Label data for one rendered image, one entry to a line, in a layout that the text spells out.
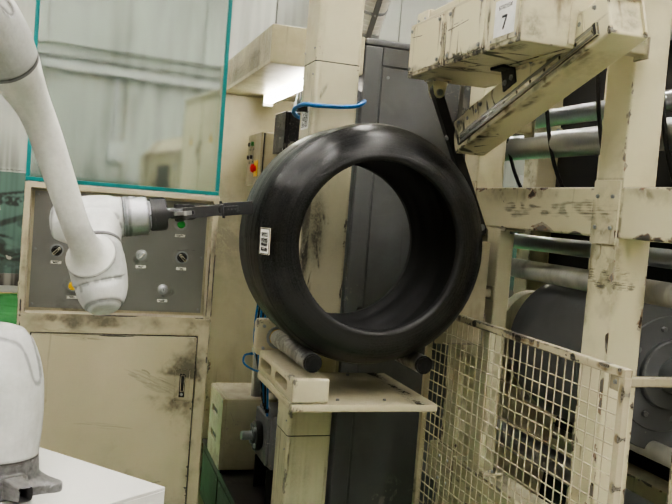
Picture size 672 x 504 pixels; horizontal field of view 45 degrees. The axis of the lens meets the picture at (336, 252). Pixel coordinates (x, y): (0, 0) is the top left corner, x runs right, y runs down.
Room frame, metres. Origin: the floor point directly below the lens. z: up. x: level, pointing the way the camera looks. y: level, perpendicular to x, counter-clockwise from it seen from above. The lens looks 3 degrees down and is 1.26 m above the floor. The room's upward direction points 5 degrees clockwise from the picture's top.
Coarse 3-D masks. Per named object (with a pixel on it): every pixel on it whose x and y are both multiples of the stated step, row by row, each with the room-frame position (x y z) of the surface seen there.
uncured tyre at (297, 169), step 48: (336, 144) 1.85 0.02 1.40; (384, 144) 1.88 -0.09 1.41; (432, 144) 1.95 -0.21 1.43; (288, 192) 1.82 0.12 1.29; (432, 192) 2.17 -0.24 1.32; (240, 240) 1.99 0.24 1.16; (288, 240) 1.81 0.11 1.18; (432, 240) 2.21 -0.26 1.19; (480, 240) 1.99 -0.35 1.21; (288, 288) 1.82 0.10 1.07; (432, 288) 2.17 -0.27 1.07; (336, 336) 1.85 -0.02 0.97; (384, 336) 1.88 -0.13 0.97; (432, 336) 1.95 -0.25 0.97
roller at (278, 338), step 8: (272, 336) 2.14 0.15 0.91; (280, 336) 2.09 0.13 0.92; (288, 336) 2.07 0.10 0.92; (280, 344) 2.05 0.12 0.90; (288, 344) 2.00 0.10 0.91; (296, 344) 1.96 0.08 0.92; (288, 352) 1.97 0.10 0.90; (296, 352) 1.91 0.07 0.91; (304, 352) 1.88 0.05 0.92; (312, 352) 1.86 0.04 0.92; (296, 360) 1.90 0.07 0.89; (304, 360) 1.84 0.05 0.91; (312, 360) 1.85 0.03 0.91; (320, 360) 1.85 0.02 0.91; (304, 368) 1.85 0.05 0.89; (312, 368) 1.85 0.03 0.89
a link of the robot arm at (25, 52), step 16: (0, 0) 1.30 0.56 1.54; (0, 16) 1.30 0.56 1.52; (16, 16) 1.33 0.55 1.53; (0, 32) 1.31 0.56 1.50; (16, 32) 1.33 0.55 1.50; (0, 48) 1.33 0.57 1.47; (16, 48) 1.35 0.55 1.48; (32, 48) 1.38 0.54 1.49; (0, 64) 1.35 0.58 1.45; (16, 64) 1.36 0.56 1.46; (32, 64) 1.40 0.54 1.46; (0, 80) 1.38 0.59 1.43
